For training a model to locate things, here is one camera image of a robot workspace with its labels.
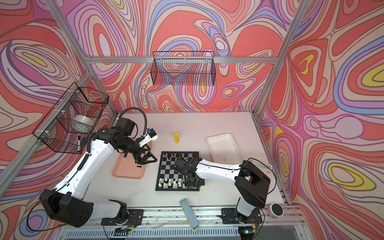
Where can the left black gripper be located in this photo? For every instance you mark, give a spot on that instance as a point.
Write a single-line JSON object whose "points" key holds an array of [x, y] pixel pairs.
{"points": [[138, 156]]}

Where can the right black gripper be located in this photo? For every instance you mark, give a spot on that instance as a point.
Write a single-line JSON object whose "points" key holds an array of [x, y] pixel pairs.
{"points": [[202, 182]]}

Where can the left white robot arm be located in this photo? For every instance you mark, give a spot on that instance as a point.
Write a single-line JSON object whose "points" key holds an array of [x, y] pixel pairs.
{"points": [[65, 203]]}

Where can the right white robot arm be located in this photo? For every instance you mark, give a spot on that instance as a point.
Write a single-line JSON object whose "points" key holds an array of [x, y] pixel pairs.
{"points": [[251, 182]]}

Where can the pink plastic tray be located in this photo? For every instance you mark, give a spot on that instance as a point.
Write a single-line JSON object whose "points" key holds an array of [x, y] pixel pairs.
{"points": [[126, 168]]}

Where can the black and silver chessboard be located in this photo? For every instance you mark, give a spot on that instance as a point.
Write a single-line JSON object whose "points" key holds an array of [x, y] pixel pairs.
{"points": [[170, 180]]}

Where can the grey stapler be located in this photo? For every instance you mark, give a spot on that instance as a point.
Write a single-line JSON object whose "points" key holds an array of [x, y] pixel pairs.
{"points": [[190, 215]]}

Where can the white plastic tray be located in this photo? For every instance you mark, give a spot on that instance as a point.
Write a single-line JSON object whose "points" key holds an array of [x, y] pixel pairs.
{"points": [[224, 150]]}

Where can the black marker pen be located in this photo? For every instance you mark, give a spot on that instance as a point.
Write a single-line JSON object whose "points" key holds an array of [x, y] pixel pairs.
{"points": [[79, 144]]}

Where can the pink calculator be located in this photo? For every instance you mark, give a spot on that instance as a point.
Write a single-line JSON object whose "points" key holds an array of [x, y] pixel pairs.
{"points": [[264, 167]]}

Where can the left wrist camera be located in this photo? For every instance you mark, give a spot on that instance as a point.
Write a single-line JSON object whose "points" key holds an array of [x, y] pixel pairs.
{"points": [[151, 135]]}

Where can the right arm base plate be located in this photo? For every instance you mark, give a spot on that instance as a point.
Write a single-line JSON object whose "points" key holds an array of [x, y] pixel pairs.
{"points": [[231, 216]]}

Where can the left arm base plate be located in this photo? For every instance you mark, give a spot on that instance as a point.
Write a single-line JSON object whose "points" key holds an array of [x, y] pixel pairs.
{"points": [[129, 218]]}

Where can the left black wire basket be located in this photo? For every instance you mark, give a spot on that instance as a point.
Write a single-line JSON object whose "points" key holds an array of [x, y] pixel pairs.
{"points": [[55, 131]]}

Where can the black wire basket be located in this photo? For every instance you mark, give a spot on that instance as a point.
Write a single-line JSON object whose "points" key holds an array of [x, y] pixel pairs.
{"points": [[55, 131], [183, 68]]}

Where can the back black wire basket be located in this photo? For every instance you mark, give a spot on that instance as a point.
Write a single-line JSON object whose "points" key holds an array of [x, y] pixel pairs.
{"points": [[183, 68]]}

